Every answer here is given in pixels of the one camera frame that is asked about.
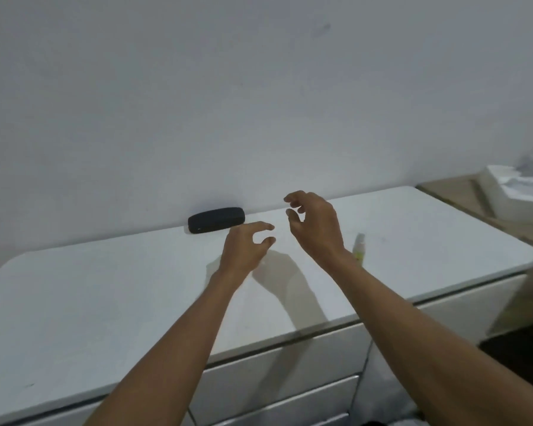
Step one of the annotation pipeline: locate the black glasses case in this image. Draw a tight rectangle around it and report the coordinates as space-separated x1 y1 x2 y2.
187 207 246 235

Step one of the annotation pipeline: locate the person's left forearm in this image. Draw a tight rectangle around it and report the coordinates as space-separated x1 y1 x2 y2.
84 267 252 426

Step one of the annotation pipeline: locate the person's left hand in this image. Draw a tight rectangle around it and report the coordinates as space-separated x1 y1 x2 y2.
219 221 277 283

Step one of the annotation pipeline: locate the person's right forearm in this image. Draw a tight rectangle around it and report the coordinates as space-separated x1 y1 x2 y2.
319 250 533 426

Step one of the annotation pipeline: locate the white drawer front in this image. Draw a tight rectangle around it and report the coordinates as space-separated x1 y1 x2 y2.
209 375 361 426
363 273 529 396
189 323 375 416

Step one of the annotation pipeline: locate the person's right hand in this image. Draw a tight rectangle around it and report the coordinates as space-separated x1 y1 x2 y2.
284 191 352 267

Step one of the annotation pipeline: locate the white dresser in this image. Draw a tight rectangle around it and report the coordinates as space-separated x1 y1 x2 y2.
0 185 533 426

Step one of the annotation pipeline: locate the white box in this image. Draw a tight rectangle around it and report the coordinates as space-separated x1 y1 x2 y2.
485 164 533 227

